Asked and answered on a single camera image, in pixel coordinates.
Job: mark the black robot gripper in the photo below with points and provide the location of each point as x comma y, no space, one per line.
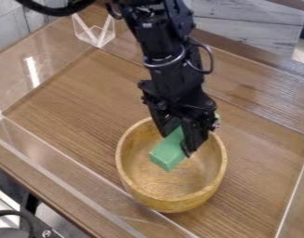
174,97

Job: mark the green rectangular block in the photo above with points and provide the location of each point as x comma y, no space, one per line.
165,153

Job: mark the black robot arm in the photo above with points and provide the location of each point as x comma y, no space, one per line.
161,24

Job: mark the brown wooden bowl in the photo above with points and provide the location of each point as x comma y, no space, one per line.
176,191

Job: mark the clear acrylic corner bracket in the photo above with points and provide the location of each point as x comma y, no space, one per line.
96,36

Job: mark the clear acrylic tray wall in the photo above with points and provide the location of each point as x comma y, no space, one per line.
81,195

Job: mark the black metal table bracket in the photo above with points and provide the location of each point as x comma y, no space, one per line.
40,229

